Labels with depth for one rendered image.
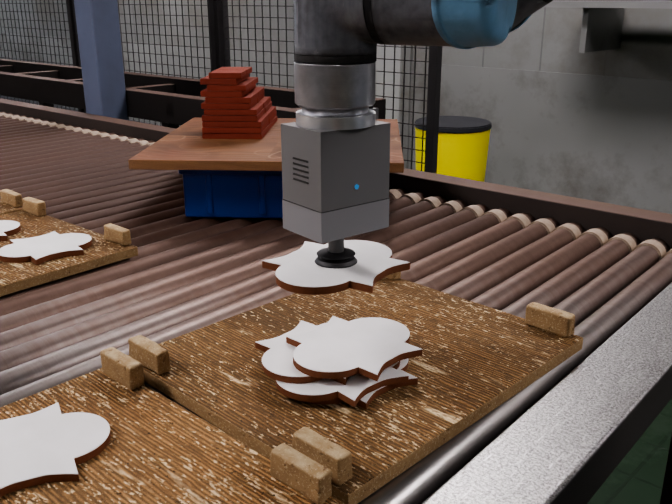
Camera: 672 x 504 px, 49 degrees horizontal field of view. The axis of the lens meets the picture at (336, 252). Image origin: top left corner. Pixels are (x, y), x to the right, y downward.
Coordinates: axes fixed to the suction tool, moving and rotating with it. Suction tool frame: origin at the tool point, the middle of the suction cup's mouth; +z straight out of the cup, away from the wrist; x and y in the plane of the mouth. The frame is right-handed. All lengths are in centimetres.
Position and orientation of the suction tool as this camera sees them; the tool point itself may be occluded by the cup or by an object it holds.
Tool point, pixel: (336, 272)
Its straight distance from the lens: 74.2
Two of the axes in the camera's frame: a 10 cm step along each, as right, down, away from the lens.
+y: -7.8, 2.0, -5.9
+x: 6.2, 2.5, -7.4
